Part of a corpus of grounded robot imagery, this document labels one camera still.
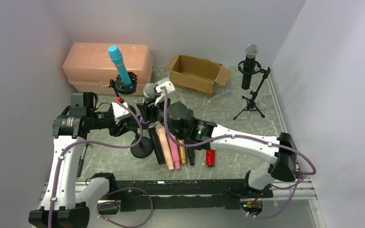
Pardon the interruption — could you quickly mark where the beige toy microphone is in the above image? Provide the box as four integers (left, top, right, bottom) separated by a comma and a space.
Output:
155, 124, 174, 170

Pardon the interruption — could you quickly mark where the pink toy microphone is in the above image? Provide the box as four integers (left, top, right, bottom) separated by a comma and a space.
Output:
169, 135, 181, 170

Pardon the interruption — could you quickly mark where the black microphone grey grille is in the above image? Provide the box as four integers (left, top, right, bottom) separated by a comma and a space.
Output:
147, 124, 166, 165

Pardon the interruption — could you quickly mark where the gold microphone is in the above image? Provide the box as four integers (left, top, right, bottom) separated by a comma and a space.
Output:
177, 145, 188, 164

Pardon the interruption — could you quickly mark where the slim black microphone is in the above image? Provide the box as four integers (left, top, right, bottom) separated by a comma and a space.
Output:
187, 147, 195, 166

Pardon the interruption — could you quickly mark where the shock mount desk stand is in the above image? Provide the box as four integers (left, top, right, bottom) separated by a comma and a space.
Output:
108, 71, 137, 103

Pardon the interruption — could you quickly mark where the purple glitter microphone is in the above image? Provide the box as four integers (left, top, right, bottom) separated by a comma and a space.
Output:
137, 83, 158, 124

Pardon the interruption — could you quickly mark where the red glitter microphone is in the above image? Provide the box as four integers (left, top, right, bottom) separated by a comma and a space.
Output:
205, 149, 215, 168

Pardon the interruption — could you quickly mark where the clip mount desk stand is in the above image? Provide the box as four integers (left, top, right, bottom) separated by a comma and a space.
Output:
130, 131, 153, 159

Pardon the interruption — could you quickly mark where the brown cardboard box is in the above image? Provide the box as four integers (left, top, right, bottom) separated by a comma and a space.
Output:
165, 55, 231, 97

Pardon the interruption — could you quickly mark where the blue toy microphone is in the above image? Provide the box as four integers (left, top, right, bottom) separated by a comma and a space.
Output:
108, 45, 132, 89

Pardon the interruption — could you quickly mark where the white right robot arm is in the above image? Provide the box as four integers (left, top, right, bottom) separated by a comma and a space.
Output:
137, 102, 297, 190

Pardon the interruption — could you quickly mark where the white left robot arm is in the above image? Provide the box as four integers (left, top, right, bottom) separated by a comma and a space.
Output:
29, 92, 142, 228

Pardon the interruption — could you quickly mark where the black tripod microphone stand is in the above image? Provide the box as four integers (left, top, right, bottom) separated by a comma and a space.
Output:
233, 60, 271, 120

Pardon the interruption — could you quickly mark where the claw hammer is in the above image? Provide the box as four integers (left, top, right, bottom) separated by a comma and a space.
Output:
77, 143, 92, 177

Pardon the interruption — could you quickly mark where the orange plastic storage box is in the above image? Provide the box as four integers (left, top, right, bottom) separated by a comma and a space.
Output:
63, 42, 153, 95

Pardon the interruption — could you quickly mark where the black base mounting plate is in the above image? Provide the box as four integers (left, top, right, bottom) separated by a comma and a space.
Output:
102, 179, 273, 212

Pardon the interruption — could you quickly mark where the black microphone silver grille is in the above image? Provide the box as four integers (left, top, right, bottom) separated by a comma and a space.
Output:
241, 44, 259, 90

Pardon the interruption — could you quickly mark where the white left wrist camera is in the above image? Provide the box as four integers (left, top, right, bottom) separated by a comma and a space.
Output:
112, 97, 131, 124

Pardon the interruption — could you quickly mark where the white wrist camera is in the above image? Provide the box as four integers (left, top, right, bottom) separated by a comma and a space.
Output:
155, 77, 175, 105
112, 97, 131, 124

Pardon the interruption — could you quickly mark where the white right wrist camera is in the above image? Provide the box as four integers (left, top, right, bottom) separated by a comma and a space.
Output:
155, 77, 175, 105

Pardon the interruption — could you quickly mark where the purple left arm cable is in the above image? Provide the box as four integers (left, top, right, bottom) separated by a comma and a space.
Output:
48, 100, 154, 228

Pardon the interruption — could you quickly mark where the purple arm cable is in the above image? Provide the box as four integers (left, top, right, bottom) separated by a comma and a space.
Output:
162, 86, 317, 220
48, 100, 154, 228

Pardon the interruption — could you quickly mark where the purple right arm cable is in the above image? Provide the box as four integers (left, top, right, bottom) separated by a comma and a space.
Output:
162, 86, 317, 220

